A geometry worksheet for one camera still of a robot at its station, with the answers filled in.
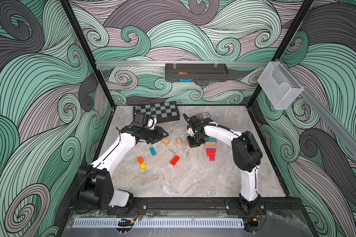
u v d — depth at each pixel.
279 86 0.78
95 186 0.41
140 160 0.88
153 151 0.93
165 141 0.97
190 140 0.84
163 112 1.11
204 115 1.11
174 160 0.88
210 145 0.95
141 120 0.65
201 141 0.81
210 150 0.93
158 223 0.70
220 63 0.93
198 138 0.80
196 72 0.94
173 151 0.95
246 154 0.50
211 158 0.92
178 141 0.97
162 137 0.73
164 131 0.78
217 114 1.14
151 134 0.71
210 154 0.92
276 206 0.74
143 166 0.86
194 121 0.78
